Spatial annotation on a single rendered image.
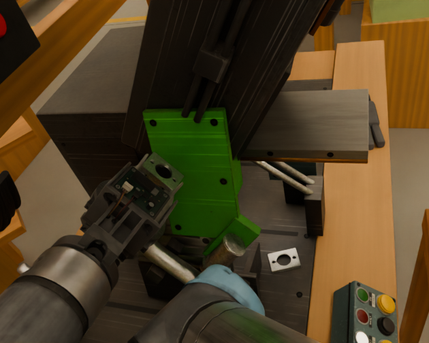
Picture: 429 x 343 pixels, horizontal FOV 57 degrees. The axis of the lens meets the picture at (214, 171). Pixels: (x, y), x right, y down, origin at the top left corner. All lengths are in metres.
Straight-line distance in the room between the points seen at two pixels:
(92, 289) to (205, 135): 0.25
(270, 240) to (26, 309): 0.56
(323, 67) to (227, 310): 1.06
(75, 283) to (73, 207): 2.13
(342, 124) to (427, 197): 1.45
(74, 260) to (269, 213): 0.55
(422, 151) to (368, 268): 1.59
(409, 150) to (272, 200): 1.51
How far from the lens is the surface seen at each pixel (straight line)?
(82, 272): 0.36
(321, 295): 0.74
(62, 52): 0.98
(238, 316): 0.30
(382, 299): 0.70
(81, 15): 1.06
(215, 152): 0.53
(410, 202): 2.06
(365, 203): 0.86
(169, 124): 0.53
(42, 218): 2.54
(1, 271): 0.74
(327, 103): 0.72
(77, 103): 0.70
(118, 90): 0.68
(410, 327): 1.38
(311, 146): 0.64
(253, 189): 0.90
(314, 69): 1.30
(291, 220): 0.83
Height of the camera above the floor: 1.56
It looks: 43 degrees down
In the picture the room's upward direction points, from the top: 17 degrees counter-clockwise
